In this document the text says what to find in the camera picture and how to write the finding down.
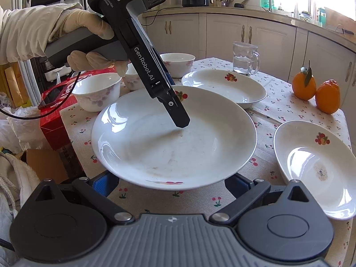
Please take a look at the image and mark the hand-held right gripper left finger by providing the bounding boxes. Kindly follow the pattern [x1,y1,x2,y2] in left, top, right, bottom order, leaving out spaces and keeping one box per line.
[35,170,134,225]

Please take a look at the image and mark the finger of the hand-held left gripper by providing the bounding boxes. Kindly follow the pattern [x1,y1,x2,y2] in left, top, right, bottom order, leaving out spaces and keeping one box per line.
[159,88,191,129]

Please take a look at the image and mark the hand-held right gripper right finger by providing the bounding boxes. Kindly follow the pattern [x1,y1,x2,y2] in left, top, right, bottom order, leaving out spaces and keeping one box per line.
[208,172,310,225]

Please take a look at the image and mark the white floral bowl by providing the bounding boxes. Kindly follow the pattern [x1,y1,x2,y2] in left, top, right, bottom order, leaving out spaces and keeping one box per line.
[122,63,146,91]
[72,73,122,112]
[160,53,196,79]

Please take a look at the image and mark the person's left forearm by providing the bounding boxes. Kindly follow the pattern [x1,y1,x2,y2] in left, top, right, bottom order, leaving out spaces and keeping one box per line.
[0,3,57,67]

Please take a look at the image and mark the person's left hand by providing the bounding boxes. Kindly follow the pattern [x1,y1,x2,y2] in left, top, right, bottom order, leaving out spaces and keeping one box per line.
[49,9,129,77]

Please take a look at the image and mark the brown cardboard box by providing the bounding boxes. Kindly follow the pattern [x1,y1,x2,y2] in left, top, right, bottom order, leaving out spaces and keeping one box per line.
[26,148,71,184]

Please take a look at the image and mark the red carton box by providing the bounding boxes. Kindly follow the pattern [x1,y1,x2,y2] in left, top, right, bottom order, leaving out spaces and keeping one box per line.
[39,71,95,174]

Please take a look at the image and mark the clear glass mug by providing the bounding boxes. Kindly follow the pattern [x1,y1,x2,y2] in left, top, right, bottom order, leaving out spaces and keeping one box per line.
[232,42,261,75]

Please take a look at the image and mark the white fluffy robe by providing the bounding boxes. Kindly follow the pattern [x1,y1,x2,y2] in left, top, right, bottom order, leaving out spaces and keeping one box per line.
[0,152,41,267]

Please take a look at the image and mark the cherry print tablecloth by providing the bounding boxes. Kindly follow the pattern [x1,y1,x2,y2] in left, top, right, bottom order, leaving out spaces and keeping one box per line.
[60,57,356,267]

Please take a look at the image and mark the cream kitchen cabinets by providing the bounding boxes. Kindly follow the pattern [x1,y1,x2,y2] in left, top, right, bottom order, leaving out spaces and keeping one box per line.
[142,12,356,110]

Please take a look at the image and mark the white plastic bag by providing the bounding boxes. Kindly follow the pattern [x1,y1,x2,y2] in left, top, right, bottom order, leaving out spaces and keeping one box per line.
[0,92,51,154]

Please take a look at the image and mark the kitchen countertop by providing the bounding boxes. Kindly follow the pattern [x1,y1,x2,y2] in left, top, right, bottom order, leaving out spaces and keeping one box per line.
[142,4,356,38]

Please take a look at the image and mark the orange with leaf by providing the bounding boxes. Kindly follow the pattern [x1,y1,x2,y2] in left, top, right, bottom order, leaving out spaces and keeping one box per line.
[292,60,317,101]

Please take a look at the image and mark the orange without leaf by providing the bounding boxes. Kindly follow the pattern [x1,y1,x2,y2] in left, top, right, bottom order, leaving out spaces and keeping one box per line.
[315,79,341,114]

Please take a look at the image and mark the wooden cutting board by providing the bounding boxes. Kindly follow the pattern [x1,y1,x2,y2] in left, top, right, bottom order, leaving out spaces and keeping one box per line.
[324,7,356,35]

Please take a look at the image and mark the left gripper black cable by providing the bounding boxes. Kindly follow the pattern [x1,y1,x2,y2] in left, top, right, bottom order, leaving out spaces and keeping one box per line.
[0,71,82,121]

